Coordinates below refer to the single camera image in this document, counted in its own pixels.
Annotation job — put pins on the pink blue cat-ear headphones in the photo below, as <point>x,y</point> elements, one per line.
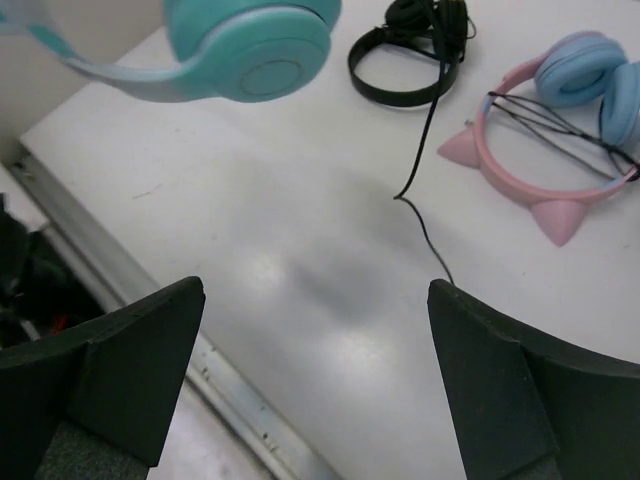
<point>583,87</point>

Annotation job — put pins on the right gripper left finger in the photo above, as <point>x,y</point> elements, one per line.
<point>96,401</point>

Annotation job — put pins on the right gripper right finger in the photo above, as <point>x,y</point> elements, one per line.
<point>528,405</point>

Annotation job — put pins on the aluminium front rail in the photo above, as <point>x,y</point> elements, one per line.
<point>63,269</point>

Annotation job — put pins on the teal cat-ear headphones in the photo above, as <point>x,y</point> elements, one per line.
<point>244,51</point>

